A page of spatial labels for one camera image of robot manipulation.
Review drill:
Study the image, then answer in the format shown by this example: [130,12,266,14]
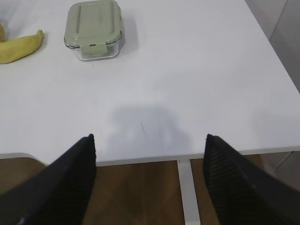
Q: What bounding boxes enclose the green lid glass food container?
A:
[64,0,125,61]

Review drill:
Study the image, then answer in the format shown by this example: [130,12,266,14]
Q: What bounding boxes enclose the yellow banana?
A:
[0,30,44,64]

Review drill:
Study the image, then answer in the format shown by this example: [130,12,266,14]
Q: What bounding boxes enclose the white table leg frame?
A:
[177,160,201,225]

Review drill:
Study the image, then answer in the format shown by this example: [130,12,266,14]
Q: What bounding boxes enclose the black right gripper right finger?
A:
[203,134,300,225]

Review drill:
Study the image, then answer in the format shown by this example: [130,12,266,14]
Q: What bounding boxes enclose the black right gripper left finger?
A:
[0,134,97,225]

